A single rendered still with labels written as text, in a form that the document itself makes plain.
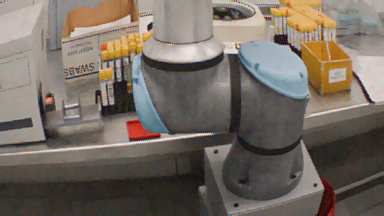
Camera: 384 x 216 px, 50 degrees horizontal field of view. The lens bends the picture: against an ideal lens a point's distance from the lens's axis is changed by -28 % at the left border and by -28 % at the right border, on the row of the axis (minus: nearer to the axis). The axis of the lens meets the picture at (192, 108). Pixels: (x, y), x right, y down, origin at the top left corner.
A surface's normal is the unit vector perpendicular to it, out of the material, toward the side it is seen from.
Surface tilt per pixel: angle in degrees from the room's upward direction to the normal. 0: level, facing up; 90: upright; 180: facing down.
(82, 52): 86
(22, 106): 90
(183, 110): 88
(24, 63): 90
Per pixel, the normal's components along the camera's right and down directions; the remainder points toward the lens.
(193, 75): 0.29, 0.46
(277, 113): 0.02, 0.54
